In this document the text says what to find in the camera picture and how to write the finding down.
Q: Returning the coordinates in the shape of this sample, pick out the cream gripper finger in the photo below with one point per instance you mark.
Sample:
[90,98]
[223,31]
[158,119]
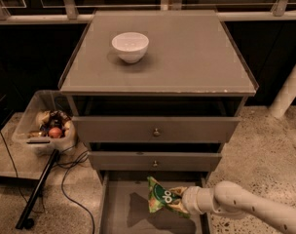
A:
[178,190]
[177,207]

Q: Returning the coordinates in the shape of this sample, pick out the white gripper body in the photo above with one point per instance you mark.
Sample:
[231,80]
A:
[190,198]

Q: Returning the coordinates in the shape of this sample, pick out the green rice chip bag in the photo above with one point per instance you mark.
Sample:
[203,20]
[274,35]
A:
[160,197]

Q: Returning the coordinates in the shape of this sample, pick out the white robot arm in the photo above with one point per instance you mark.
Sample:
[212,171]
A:
[228,199]

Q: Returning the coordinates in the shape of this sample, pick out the brass middle drawer knob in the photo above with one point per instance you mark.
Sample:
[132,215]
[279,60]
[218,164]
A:
[155,164]

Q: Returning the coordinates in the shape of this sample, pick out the brass drawer knob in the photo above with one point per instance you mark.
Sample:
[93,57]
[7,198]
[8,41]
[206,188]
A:
[155,164]
[156,132]

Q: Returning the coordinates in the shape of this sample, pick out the grey bottom drawer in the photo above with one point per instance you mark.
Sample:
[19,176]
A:
[124,205]

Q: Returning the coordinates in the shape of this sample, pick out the grey drawer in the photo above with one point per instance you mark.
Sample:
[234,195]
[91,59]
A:
[133,119]
[172,157]
[124,205]

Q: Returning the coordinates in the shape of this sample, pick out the brass top drawer knob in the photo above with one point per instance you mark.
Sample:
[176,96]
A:
[156,132]

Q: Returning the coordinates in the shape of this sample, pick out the grey middle drawer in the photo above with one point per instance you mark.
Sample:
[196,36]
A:
[172,157]

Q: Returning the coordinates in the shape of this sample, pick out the grey drawer cabinet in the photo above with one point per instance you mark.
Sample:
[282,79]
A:
[190,54]

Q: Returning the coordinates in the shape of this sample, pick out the grey top drawer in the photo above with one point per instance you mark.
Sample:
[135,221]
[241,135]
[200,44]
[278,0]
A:
[133,119]

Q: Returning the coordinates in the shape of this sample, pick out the red apple in bin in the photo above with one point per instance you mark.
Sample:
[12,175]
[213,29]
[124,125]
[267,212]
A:
[55,132]

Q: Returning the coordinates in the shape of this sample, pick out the clear plastic storage bin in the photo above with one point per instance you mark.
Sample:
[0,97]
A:
[47,109]

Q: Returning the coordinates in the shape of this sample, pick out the white ceramic bowl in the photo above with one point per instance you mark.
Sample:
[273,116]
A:
[130,46]

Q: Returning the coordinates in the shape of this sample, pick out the white support pole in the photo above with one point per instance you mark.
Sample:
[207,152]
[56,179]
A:
[285,96]

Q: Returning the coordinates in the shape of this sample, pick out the black metal stand leg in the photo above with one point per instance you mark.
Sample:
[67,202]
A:
[24,220]

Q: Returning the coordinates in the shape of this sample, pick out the white metal railing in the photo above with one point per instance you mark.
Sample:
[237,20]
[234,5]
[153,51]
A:
[73,4]

